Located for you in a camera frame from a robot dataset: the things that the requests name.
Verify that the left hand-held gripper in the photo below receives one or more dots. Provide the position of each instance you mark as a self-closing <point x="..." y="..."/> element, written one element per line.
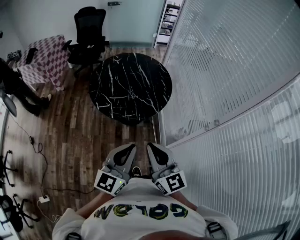
<point x="106" y="182"/>

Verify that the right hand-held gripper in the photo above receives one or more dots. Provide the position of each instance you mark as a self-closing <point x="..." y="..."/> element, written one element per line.
<point x="173" y="182"/>

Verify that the person's right forearm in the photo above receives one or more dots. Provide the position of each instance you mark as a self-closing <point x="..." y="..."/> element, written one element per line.
<point x="185" y="201"/>

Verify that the person's left forearm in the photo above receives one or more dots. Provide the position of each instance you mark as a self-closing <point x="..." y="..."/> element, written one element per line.
<point x="93" y="206"/>

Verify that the person's black shoe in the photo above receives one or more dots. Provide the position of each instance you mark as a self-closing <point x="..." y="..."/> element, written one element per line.
<point x="136" y="171"/>

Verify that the round metal glass fitting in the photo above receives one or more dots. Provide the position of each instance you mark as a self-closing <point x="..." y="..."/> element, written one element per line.
<point x="206" y="127"/>
<point x="216" y="122"/>

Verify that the white printed T-shirt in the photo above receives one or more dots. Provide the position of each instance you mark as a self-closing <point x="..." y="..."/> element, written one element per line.
<point x="140" y="222"/>

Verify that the black marble round table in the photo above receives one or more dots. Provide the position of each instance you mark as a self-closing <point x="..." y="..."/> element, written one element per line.
<point x="122" y="77"/>

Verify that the white power strip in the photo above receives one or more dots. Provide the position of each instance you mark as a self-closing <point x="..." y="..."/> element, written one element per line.
<point x="44" y="199"/>

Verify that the black power adapter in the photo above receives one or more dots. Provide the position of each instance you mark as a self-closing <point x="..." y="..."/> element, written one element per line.
<point x="31" y="139"/>

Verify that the black star chair base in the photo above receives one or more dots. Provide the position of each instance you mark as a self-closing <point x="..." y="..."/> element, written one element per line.
<point x="5" y="167"/>

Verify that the checkered cloth covered table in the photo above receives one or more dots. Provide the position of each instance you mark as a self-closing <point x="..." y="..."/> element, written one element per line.
<point x="49" y="61"/>

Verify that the black swivel chair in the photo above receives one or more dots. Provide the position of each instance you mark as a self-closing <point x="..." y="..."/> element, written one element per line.
<point x="16" y="215"/>

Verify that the grey oval hanging bag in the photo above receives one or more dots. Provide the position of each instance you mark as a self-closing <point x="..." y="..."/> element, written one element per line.
<point x="9" y="104"/>

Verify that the black mesh office chair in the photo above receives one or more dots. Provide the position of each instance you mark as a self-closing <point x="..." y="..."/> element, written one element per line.
<point x="87" y="35"/>

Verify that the frosted glass door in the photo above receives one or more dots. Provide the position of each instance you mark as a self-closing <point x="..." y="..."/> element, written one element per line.
<point x="133" y="23"/>

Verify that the flat black box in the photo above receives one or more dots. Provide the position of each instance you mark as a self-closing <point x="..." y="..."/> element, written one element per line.
<point x="31" y="55"/>

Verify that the metal storage shelf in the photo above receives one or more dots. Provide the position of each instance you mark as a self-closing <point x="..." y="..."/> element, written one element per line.
<point x="167" y="23"/>

